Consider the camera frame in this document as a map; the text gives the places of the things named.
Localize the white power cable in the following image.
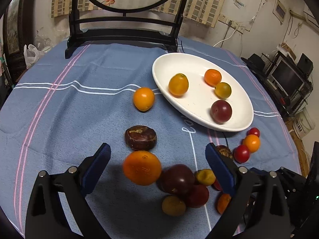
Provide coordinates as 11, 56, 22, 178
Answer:
212, 22, 240, 48

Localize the red cherry tomato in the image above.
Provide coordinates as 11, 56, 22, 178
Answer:
247, 127, 260, 137
233, 145, 250, 164

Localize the yellow small fruit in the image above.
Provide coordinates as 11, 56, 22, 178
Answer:
195, 169, 216, 187

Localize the white plastic bag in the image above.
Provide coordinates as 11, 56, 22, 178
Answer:
23, 44, 45, 70

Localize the large orange tangerine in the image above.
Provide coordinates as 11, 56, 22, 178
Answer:
122, 151, 162, 186

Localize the yellow orange tomato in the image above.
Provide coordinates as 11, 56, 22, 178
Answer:
168, 73, 189, 97

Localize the black speaker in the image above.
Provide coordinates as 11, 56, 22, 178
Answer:
297, 53, 314, 78

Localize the brown chestnut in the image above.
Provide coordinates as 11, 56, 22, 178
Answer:
124, 125, 157, 151
216, 145, 234, 160

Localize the orange kumquat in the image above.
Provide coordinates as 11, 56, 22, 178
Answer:
133, 87, 155, 112

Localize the small orange mandarin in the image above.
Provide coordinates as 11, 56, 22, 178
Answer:
204, 69, 222, 87

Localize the dark purple plum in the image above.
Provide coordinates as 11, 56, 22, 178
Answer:
157, 164, 195, 195

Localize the orange yellow fruit bottom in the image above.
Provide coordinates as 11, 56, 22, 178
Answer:
162, 195, 186, 217

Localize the bamboo slat wall hanging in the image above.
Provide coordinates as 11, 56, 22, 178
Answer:
51, 0, 225, 27

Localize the white bucket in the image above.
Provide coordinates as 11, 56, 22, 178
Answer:
292, 108, 316, 139

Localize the dark red plum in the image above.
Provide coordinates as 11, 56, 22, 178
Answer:
210, 100, 232, 123

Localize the wall power strip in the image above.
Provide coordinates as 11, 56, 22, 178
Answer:
218, 14, 246, 34

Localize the round embroidered screen stand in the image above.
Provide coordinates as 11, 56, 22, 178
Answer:
64, 0, 187, 59

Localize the green yellow tomato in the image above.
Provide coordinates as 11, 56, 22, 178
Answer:
214, 82, 232, 99

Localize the small orange tomato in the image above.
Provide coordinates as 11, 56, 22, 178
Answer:
242, 134, 261, 153

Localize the blue striped tablecloth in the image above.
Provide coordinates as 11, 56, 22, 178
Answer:
0, 35, 302, 239

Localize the computer monitor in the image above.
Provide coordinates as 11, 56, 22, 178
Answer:
270, 59, 303, 97

